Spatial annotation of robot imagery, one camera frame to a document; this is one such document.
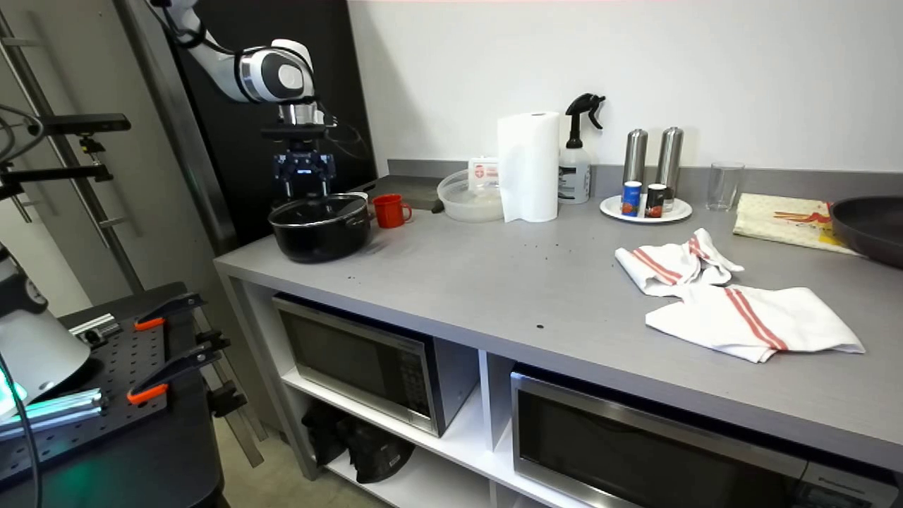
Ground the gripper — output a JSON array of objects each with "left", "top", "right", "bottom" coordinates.
[{"left": 273, "top": 140, "right": 337, "bottom": 205}]

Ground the black pot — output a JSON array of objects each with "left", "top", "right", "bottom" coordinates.
[{"left": 268, "top": 193, "right": 373, "bottom": 265}]

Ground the drinking glass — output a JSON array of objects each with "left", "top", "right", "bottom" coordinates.
[{"left": 706, "top": 162, "right": 746, "bottom": 212}]

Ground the black backdrop panel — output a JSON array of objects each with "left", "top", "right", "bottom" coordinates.
[{"left": 168, "top": 0, "right": 379, "bottom": 246}]

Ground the red mug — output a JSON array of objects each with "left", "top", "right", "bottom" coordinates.
[{"left": 372, "top": 193, "right": 414, "bottom": 229}]

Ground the clear plastic container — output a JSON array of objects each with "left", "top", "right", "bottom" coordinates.
[{"left": 437, "top": 169, "right": 506, "bottom": 224}]

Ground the microwave door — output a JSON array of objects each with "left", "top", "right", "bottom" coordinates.
[
  {"left": 272, "top": 295, "right": 405, "bottom": 423},
  {"left": 511, "top": 372, "right": 809, "bottom": 508}
]

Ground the white box with red cross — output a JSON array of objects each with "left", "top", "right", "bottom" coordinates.
[{"left": 468, "top": 157, "right": 501, "bottom": 193}]

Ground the steel microwave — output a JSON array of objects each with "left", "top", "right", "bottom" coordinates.
[
  {"left": 509, "top": 363, "right": 903, "bottom": 508},
  {"left": 271, "top": 292, "right": 482, "bottom": 439}
]

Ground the black clamp with orange tips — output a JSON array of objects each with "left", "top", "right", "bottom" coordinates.
[
  {"left": 132, "top": 292, "right": 207, "bottom": 333},
  {"left": 126, "top": 331, "right": 232, "bottom": 407}
]

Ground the paper towel roll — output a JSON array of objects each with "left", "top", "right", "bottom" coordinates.
[{"left": 497, "top": 111, "right": 561, "bottom": 224}]

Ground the spray bottle with black trigger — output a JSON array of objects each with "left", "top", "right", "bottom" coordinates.
[{"left": 557, "top": 92, "right": 607, "bottom": 206}]

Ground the black bag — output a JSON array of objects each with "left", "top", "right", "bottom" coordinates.
[{"left": 301, "top": 398, "right": 416, "bottom": 485}]

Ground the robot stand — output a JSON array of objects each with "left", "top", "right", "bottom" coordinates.
[{"left": 0, "top": 282, "right": 228, "bottom": 508}]

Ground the steel grinder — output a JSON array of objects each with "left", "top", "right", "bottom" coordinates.
[
  {"left": 622, "top": 128, "right": 649, "bottom": 187},
  {"left": 655, "top": 126, "right": 685, "bottom": 193}
]

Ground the white towel with red stripes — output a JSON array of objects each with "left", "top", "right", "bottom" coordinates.
[
  {"left": 644, "top": 284, "right": 866, "bottom": 364},
  {"left": 614, "top": 226, "right": 746, "bottom": 298}
]

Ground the white plate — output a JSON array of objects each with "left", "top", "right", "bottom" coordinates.
[{"left": 599, "top": 193, "right": 693, "bottom": 225}]

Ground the yellow printed cloth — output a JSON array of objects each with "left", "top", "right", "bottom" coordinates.
[{"left": 732, "top": 192, "right": 859, "bottom": 255}]

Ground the black frying pan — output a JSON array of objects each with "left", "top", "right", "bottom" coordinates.
[{"left": 830, "top": 195, "right": 903, "bottom": 270}]

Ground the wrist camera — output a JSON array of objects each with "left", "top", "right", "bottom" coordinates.
[{"left": 261, "top": 123, "right": 329, "bottom": 143}]

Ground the camera on mount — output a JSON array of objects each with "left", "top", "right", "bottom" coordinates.
[{"left": 0, "top": 112, "right": 133, "bottom": 202}]

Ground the aluminium bracket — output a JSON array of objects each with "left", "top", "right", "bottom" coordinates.
[{"left": 66, "top": 312, "right": 123, "bottom": 347}]

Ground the aluminium rail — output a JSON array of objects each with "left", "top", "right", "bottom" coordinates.
[{"left": 0, "top": 387, "right": 108, "bottom": 440}]

